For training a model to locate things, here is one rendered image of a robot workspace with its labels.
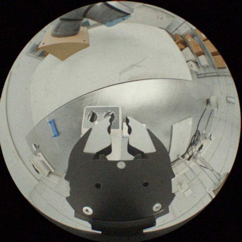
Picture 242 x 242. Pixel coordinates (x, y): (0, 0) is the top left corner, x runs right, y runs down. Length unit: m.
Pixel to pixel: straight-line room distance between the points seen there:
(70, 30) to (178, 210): 1.08
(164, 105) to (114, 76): 0.24
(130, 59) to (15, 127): 1.60
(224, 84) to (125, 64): 2.29
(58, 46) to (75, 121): 0.36
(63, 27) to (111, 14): 0.19
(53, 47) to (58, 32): 0.08
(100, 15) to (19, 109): 1.54
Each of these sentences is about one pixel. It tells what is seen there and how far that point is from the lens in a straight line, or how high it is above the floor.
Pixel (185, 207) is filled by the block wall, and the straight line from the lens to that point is 0.68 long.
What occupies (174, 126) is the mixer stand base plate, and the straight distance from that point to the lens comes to 0.39.
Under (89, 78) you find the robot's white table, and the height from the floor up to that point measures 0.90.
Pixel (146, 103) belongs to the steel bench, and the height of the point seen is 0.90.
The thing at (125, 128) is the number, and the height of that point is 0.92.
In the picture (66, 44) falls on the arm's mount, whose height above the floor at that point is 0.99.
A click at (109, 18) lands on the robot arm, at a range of 0.35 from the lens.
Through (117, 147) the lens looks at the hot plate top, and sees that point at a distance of 0.21.
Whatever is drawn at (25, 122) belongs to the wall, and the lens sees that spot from 1.56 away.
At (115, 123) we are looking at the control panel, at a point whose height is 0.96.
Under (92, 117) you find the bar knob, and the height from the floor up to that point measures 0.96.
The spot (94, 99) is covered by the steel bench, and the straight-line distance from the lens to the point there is 0.27.
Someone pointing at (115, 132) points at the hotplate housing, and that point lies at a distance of 0.21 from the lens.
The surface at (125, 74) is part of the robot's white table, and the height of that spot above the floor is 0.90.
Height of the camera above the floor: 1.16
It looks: 74 degrees down
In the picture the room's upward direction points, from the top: 174 degrees clockwise
